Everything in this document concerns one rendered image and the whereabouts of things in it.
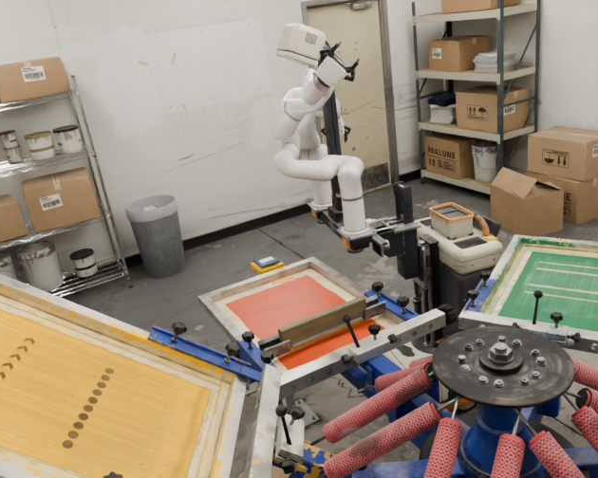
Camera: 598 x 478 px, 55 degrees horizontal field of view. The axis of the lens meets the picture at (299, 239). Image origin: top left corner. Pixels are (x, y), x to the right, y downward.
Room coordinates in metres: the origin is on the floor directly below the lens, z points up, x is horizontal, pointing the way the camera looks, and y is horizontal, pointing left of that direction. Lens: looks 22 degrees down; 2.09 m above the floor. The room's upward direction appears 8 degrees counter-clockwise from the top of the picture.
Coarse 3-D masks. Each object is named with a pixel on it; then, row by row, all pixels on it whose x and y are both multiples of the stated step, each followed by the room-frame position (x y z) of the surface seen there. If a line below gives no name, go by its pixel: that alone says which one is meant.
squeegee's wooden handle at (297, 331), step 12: (360, 300) 1.87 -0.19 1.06; (324, 312) 1.81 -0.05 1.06; (336, 312) 1.82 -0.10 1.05; (348, 312) 1.84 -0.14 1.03; (360, 312) 1.86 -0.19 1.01; (300, 324) 1.76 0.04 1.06; (312, 324) 1.78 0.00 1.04; (324, 324) 1.80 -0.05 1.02; (336, 324) 1.82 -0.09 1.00; (288, 336) 1.73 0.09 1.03; (300, 336) 1.75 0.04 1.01
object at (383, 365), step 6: (366, 360) 1.51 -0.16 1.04; (372, 360) 1.50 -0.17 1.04; (378, 360) 1.50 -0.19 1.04; (384, 360) 1.49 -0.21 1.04; (390, 360) 1.49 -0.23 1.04; (360, 366) 1.55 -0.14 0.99; (372, 366) 1.48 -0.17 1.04; (378, 366) 1.47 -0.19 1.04; (384, 366) 1.46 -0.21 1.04; (390, 366) 1.46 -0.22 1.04; (396, 366) 1.46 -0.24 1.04; (378, 372) 1.46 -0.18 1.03; (384, 372) 1.44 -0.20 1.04; (390, 372) 1.43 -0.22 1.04
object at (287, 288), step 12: (276, 288) 2.27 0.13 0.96; (288, 288) 2.25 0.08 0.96; (300, 288) 2.24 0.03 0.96; (312, 288) 2.22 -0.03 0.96; (324, 288) 2.20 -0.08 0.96; (336, 300) 2.09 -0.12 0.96; (360, 324) 1.87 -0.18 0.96; (336, 336) 1.81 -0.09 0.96; (348, 336) 1.80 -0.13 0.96; (360, 336) 1.79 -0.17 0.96
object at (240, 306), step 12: (240, 300) 2.21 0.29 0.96; (252, 300) 2.19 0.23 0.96; (264, 300) 2.18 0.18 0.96; (240, 312) 2.10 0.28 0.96; (252, 324) 1.98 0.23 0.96; (288, 324) 1.94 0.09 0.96; (264, 336) 1.89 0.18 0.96; (300, 348) 1.77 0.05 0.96; (312, 348) 1.75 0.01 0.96; (324, 348) 1.74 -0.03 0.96; (336, 348) 1.73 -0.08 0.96; (288, 360) 1.70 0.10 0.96; (300, 360) 1.69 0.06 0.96
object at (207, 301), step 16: (272, 272) 2.37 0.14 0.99; (288, 272) 2.38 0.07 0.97; (320, 272) 2.35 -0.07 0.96; (336, 272) 2.27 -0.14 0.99; (224, 288) 2.27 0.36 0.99; (240, 288) 2.28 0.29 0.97; (352, 288) 2.11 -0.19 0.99; (208, 304) 2.14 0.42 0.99; (224, 320) 1.99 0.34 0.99; (400, 320) 1.82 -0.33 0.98; (240, 336) 1.85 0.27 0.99
